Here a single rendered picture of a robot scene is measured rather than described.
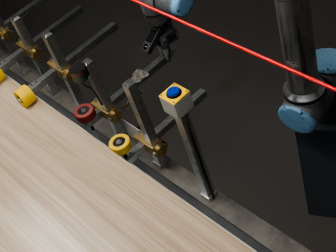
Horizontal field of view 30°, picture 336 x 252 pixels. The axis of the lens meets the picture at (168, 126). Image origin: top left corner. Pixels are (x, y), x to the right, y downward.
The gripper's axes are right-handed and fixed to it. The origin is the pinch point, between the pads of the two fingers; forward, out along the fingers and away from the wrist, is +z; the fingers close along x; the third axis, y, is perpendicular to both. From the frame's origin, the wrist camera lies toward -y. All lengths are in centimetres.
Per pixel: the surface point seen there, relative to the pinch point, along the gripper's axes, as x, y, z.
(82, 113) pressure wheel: -0.7, -43.5, -7.7
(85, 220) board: -42, -74, -7
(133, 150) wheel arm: -25.1, -41.1, 0.7
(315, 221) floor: -58, 13, 83
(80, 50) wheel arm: 23.6, -23.3, -13.4
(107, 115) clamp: -5.7, -36.9, -3.2
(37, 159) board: -4, -69, -7
